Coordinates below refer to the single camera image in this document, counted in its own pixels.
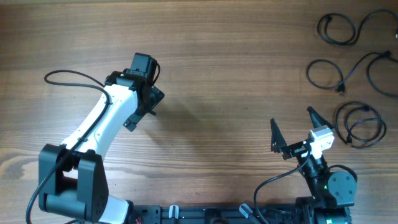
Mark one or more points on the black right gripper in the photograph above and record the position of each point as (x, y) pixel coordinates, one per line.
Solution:
(294, 149)

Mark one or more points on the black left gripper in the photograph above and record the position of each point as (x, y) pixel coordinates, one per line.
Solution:
(155, 97)

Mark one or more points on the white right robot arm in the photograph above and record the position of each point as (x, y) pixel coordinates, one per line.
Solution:
(332, 188)

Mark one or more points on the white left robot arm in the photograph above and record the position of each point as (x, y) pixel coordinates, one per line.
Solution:
(72, 180)

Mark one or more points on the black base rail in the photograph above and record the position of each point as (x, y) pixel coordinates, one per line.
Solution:
(274, 213)

